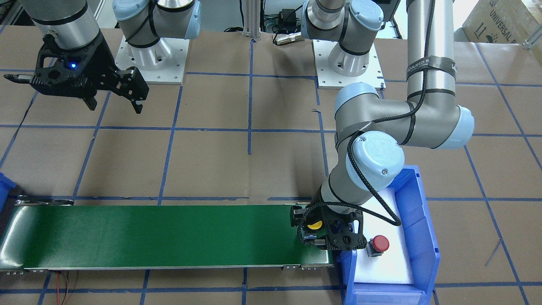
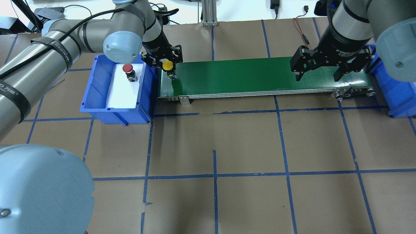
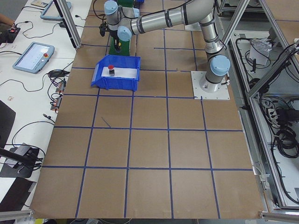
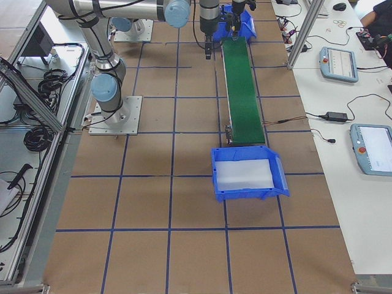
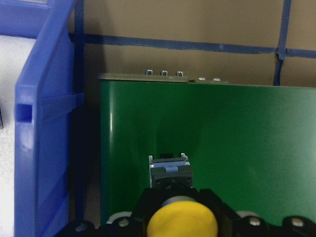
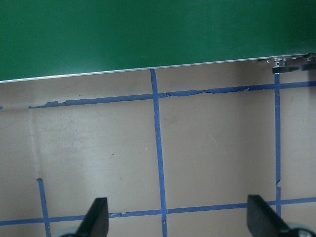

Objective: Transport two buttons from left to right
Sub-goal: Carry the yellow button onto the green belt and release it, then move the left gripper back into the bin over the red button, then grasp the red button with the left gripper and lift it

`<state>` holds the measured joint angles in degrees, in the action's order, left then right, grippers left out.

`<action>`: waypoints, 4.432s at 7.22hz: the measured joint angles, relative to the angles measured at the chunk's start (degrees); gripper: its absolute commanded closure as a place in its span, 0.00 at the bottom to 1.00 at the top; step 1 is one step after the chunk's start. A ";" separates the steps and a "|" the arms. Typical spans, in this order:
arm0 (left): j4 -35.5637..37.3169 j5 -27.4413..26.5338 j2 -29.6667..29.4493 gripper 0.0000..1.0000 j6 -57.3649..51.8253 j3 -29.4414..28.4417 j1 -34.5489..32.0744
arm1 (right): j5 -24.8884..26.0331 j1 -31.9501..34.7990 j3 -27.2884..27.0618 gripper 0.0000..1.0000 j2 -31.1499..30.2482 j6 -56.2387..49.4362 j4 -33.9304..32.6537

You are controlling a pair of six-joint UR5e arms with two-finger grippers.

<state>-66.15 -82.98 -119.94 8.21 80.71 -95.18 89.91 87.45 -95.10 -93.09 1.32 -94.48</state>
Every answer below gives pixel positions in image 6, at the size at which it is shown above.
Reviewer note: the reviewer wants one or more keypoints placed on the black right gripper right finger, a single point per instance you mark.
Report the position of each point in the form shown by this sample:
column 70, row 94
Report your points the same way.
column 262, row 221

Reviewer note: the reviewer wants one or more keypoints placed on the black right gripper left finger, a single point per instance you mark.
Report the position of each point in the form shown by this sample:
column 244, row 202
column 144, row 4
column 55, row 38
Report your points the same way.
column 96, row 221

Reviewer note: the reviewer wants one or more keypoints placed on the green conveyor belt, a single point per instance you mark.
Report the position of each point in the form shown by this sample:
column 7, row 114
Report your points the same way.
column 53, row 38

